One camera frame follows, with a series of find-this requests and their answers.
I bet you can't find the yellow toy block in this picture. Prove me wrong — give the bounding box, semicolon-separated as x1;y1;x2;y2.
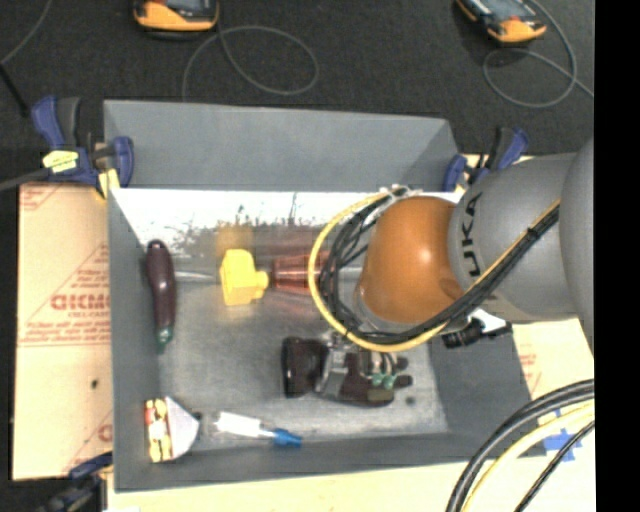
218;248;270;307

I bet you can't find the clear bottle with blue cap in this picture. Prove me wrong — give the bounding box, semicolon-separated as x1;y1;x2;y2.
200;410;304;450

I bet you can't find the grey metal bin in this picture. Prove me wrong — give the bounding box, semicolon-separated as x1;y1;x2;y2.
102;99;534;492

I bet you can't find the dark purple toy eggplant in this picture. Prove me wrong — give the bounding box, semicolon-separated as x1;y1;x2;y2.
144;239;178;355

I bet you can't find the red-brown ribbed cylinder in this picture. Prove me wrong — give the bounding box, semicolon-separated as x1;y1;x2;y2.
270;252;331;295

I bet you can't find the black cylinder on white bracket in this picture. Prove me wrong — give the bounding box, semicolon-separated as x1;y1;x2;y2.
441;309;514;350

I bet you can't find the dark brown cup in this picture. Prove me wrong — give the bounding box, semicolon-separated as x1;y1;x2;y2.
280;336;331;399

